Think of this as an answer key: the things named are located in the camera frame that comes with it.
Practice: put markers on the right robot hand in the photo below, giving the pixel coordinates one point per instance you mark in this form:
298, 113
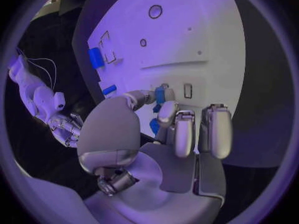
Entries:
66, 130

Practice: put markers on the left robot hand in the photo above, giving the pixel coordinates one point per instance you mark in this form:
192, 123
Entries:
149, 181

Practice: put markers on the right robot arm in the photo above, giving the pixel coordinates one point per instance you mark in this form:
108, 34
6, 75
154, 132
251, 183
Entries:
35, 89

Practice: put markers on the white task board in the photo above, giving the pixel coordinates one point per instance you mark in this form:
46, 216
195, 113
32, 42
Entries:
172, 50

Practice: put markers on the blue peg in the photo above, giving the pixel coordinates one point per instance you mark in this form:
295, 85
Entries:
109, 90

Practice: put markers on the blue cylinder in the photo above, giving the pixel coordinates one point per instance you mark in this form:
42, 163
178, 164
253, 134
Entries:
96, 57

